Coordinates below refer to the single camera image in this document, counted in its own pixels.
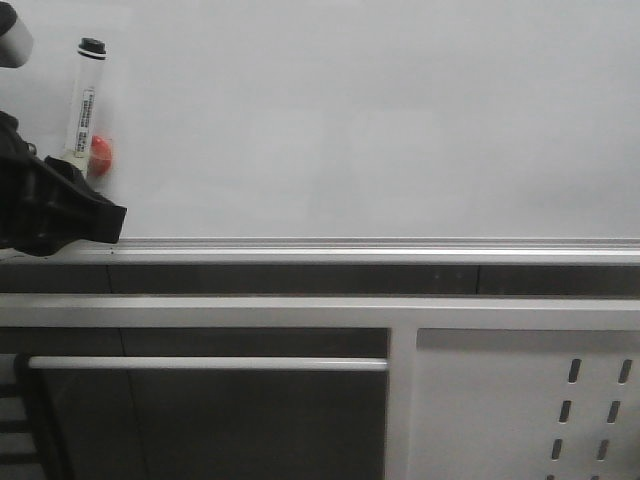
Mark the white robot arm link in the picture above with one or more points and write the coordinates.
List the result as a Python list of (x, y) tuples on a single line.
[(16, 42)]

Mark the black slatted rack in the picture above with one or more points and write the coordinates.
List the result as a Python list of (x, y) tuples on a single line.
[(18, 451)]

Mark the white whiteboard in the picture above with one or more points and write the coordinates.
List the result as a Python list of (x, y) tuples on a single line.
[(351, 119)]

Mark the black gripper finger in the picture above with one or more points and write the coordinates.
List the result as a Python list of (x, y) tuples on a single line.
[(88, 214)]

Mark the red round magnet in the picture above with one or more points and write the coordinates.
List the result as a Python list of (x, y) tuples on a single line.
[(101, 157)]

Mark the white perforated metal panel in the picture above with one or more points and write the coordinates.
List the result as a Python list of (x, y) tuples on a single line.
[(497, 404)]

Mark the white whiteboard marker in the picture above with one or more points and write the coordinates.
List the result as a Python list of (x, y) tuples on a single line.
[(92, 56)]

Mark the white horizontal round bar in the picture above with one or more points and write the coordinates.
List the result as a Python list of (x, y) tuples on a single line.
[(207, 363)]

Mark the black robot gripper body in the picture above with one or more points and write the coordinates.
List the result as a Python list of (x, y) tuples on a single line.
[(28, 185)]

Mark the white metal stand frame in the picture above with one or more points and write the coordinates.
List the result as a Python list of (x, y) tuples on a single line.
[(403, 318)]

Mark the aluminium whiteboard tray rail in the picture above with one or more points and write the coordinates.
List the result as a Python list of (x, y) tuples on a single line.
[(385, 251)]

